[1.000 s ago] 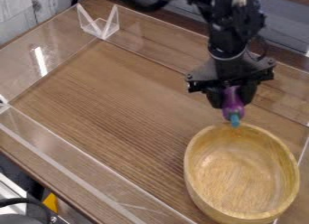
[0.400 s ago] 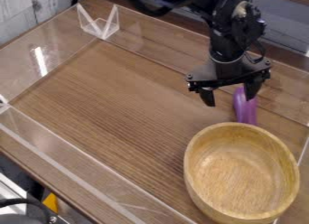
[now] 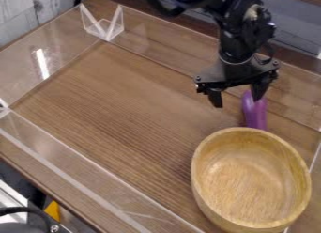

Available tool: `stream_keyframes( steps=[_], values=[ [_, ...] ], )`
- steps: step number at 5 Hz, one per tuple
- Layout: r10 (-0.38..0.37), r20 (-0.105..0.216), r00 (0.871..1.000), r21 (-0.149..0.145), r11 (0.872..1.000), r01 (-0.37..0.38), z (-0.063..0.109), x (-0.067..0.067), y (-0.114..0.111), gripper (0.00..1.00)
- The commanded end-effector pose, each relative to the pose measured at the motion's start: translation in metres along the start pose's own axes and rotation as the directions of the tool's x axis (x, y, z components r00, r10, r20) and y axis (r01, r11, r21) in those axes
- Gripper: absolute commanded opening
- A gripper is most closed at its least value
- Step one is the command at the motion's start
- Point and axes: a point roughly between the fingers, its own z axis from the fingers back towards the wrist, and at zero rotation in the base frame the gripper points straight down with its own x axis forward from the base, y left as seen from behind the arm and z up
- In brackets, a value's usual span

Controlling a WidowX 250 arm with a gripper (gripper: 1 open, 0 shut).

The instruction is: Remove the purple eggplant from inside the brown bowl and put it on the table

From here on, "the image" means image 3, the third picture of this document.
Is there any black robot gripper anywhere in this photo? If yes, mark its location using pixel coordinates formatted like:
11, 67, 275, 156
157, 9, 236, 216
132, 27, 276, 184
193, 55, 280, 108

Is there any purple toy eggplant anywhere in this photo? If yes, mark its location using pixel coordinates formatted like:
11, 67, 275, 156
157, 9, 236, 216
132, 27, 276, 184
243, 90, 268, 131

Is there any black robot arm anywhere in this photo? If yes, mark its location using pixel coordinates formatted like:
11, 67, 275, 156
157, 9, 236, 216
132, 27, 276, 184
147, 0, 280, 108

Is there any brown wooden bowl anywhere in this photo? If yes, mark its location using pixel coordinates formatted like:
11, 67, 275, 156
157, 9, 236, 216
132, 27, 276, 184
191, 127, 312, 233

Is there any clear acrylic tray wall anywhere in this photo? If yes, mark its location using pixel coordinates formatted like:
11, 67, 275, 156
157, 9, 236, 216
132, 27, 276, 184
0, 0, 321, 233

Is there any clear acrylic corner bracket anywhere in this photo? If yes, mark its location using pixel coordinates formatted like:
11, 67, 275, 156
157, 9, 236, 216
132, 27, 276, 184
79, 5, 124, 42

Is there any black cable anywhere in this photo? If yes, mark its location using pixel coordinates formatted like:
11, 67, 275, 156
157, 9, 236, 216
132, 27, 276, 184
0, 206, 48, 233

